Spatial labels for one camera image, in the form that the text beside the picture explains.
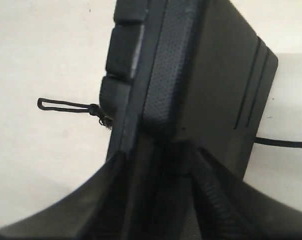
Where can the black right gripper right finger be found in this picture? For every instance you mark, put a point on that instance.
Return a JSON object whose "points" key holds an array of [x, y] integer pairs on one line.
{"points": [[228, 208]]}

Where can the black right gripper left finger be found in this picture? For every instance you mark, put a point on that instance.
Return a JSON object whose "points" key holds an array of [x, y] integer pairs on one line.
{"points": [[118, 202]]}

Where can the black plastic carry case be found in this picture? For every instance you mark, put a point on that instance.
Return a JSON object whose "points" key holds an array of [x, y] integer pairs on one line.
{"points": [[186, 70]]}

